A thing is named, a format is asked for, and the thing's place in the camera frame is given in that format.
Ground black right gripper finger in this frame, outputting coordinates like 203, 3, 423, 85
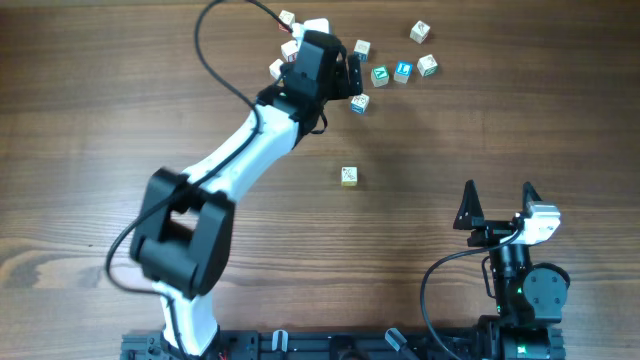
522, 182, 542, 213
453, 180, 485, 230

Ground yellow edged wooden block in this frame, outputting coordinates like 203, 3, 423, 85
341, 167, 358, 187

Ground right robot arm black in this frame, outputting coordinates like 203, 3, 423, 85
453, 180, 570, 360

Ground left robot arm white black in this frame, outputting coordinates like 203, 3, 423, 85
130, 30, 363, 359

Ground blue X B wooden block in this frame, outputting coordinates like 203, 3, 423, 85
350, 94, 370, 114

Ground green V wooden block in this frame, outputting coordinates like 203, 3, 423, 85
371, 65, 390, 88

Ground blue H wooden block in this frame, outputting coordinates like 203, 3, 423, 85
354, 39, 371, 63

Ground red I wooden block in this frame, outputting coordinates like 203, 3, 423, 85
281, 40, 299, 63

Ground yellow O wooden block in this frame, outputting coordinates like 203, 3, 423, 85
269, 59, 284, 80

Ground blue L wooden block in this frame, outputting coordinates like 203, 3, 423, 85
393, 61, 413, 84

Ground red top left wooden block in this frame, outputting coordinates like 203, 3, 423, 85
278, 10, 295, 33

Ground green Z wooden block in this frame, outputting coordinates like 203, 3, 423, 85
417, 54, 438, 77

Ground red 6 wooden block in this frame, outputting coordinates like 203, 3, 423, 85
410, 20, 431, 44

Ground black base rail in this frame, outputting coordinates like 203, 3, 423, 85
119, 327, 566, 360

